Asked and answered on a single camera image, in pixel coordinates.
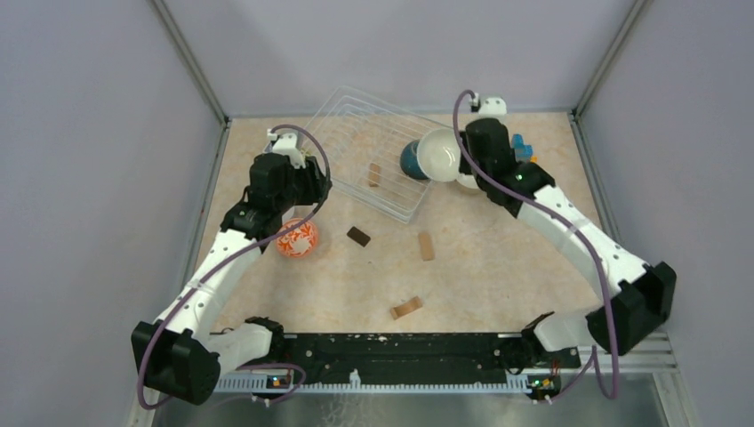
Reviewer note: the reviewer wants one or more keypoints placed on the orange patterned white bowl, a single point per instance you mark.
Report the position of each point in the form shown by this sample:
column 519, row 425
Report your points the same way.
column 300, row 242

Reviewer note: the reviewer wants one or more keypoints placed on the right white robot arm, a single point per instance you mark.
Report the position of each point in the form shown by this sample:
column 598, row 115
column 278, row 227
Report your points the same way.
column 635, row 297

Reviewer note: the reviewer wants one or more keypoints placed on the white ceramic bowl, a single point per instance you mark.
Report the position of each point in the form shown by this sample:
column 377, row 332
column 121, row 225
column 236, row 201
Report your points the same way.
column 439, row 156

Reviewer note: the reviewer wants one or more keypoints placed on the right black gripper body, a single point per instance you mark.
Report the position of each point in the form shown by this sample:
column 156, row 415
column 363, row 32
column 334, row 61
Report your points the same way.
column 466, row 167

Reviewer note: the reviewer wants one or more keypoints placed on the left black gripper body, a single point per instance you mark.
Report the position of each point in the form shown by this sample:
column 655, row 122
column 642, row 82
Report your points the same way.
column 304, row 186

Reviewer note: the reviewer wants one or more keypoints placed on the wooden block in rack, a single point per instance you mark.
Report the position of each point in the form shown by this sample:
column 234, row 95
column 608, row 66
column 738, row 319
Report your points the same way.
column 374, row 175

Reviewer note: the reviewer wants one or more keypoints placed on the notched wooden block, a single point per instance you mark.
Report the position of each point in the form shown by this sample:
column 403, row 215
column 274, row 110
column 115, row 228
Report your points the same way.
column 406, row 308

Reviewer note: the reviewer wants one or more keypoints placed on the beige ceramic bowl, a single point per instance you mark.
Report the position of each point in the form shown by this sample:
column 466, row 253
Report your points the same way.
column 467, row 181

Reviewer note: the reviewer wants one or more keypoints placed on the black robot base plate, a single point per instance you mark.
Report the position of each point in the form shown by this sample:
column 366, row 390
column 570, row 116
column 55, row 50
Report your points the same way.
column 415, row 359

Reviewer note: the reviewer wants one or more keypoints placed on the light wooden block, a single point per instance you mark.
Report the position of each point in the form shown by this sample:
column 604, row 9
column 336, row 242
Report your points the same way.
column 427, row 250

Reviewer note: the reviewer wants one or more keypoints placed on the white wire dish rack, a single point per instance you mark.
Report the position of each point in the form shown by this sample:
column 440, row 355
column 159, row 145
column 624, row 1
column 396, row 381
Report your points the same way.
column 356, row 129

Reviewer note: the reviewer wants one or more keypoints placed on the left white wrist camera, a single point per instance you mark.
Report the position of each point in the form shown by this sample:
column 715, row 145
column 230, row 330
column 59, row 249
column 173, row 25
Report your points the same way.
column 286, row 143

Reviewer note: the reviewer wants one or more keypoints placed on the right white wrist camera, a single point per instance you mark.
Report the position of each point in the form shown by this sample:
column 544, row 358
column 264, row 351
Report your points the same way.
column 489, row 106

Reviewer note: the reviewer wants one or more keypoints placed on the dark teal patterned bowl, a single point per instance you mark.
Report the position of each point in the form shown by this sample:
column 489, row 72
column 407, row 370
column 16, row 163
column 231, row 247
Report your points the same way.
column 409, row 164

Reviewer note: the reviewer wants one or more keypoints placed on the blue yellow toy train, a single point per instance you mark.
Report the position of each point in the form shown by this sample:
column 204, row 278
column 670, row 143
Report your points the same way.
column 523, row 152

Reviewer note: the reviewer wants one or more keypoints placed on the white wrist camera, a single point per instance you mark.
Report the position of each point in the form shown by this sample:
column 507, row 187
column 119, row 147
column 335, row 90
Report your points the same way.
column 489, row 106
column 286, row 143

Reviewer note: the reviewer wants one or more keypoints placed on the dark brown block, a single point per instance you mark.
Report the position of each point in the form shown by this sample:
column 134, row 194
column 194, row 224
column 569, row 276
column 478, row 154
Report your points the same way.
column 358, row 236

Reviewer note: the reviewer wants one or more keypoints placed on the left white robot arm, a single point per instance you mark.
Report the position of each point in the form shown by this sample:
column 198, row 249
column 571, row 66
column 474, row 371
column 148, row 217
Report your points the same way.
column 177, row 354

